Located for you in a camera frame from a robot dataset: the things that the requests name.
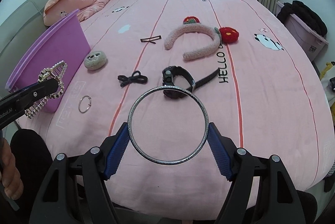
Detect silver glitter bangle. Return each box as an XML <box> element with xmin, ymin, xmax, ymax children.
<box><xmin>127</xmin><ymin>85</ymin><xmax>210</xmax><ymax>166</ymax></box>

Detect pearl rhinestone heart crown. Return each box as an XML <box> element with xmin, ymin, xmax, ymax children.
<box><xmin>25</xmin><ymin>60</ymin><xmax>68</xmax><ymax>119</ymax></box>

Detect brown hair clip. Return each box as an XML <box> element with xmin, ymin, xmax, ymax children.
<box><xmin>140</xmin><ymin>35</ymin><xmax>162</xmax><ymax>44</ymax></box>

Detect person's left hand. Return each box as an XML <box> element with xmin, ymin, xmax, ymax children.
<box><xmin>1</xmin><ymin>138</ymin><xmax>24</xmax><ymax>200</ymax></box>

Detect grey bed headboard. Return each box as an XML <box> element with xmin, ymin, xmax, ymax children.
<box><xmin>0</xmin><ymin>0</ymin><xmax>89</xmax><ymax>63</ymax></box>

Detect pink bed sheet mattress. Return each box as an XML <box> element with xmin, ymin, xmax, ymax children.
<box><xmin>15</xmin><ymin>0</ymin><xmax>335</xmax><ymax>212</ymax></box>

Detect black digital wristwatch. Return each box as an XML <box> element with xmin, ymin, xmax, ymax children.
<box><xmin>162</xmin><ymin>66</ymin><xmax>220</xmax><ymax>93</ymax></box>

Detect purple plastic tub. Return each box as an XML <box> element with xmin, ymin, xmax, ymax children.
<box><xmin>4</xmin><ymin>8</ymin><xmax>91</xmax><ymax>113</ymax></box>

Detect pink fluffy flower headband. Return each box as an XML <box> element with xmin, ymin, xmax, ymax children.
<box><xmin>164</xmin><ymin>16</ymin><xmax>240</xmax><ymax>61</ymax></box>

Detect pink storage bin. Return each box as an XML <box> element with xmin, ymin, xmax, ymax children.
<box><xmin>283</xmin><ymin>14</ymin><xmax>329</xmax><ymax>61</ymax></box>

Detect black clothes on bin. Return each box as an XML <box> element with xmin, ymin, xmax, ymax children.
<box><xmin>277</xmin><ymin>0</ymin><xmax>328</xmax><ymax>37</ymax></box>

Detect small silver ring bracelet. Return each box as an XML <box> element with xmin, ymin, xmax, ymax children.
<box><xmin>78</xmin><ymin>95</ymin><xmax>92</xmax><ymax>114</ymax></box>

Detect black bow hair tie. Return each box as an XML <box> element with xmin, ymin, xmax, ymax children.
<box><xmin>117</xmin><ymin>70</ymin><xmax>149</xmax><ymax>88</ymax></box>

